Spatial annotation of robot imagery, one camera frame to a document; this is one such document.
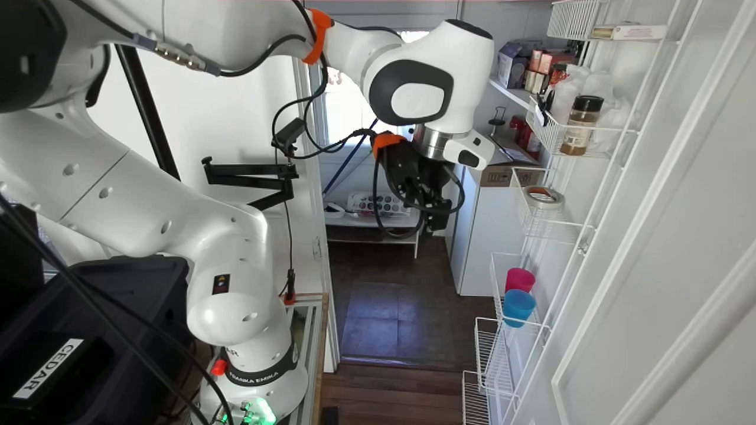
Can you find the black tripod pole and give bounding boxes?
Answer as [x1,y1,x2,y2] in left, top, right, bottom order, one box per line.
[115,44,178,177]

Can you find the blue plastic cup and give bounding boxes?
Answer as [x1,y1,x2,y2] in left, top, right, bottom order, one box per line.
[503,291,536,327]

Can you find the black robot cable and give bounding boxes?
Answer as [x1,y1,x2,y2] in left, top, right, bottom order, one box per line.
[269,44,396,239]

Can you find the tape roll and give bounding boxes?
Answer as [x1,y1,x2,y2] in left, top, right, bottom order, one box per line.
[523,187,564,207]

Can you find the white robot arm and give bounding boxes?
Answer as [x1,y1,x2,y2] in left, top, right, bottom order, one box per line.
[0,0,493,419]

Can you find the white wire door rack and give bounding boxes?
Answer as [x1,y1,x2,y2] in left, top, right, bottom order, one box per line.
[460,0,686,425]

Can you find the white cabinet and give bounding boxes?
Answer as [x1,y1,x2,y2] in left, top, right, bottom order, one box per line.
[447,168,522,296]

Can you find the black storage case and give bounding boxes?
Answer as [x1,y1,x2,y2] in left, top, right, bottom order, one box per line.
[0,256,191,425]

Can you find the pink plastic cup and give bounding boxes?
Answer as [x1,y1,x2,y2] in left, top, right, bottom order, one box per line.
[504,267,533,293]

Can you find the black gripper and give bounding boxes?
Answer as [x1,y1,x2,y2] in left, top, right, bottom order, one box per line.
[379,143,450,211]

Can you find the brown lidded spice jar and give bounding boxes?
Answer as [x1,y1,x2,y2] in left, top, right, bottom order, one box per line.
[560,95,605,156]

